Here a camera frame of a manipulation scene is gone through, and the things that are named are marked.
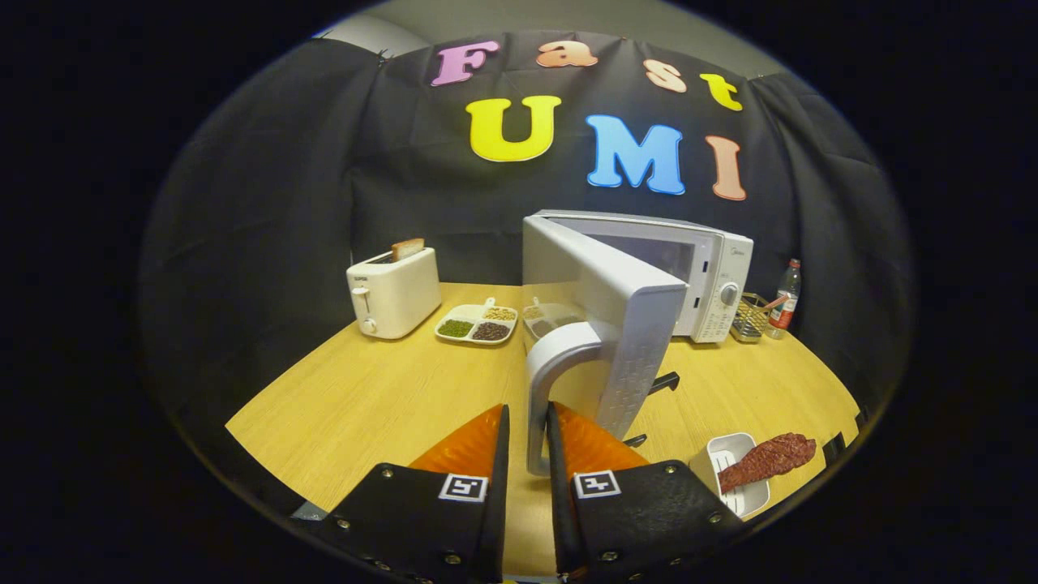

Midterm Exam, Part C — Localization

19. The white bread toaster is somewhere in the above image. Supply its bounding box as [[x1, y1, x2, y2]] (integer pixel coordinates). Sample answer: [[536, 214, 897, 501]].
[[346, 247, 443, 340]]

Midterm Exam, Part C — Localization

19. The clear plastic water bottle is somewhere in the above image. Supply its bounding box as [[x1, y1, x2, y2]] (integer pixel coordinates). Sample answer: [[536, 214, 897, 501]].
[[766, 259, 804, 340]]

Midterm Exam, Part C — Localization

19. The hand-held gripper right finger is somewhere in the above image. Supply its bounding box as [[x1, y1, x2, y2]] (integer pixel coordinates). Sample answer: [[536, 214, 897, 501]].
[[545, 401, 743, 584]]

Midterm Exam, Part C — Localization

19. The small white tray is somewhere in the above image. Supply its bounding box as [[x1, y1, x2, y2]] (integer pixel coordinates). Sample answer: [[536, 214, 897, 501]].
[[689, 432, 771, 520]]

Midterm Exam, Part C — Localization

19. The white divided bean dish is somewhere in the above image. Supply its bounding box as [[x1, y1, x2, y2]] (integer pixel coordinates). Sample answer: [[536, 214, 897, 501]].
[[435, 297, 520, 346]]

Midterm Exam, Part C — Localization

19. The wire mesh basket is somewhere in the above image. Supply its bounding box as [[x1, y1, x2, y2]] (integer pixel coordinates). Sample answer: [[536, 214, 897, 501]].
[[730, 292, 773, 344]]

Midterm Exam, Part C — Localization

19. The brown meat piece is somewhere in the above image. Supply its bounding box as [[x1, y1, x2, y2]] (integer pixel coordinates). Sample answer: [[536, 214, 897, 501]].
[[718, 432, 817, 494]]

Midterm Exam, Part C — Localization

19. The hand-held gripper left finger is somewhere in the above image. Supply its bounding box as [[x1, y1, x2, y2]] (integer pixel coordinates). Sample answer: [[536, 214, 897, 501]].
[[304, 403, 512, 584]]

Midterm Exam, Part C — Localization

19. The white toaster oven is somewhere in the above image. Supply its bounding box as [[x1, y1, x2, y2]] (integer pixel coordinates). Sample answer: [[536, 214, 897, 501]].
[[521, 209, 755, 478]]

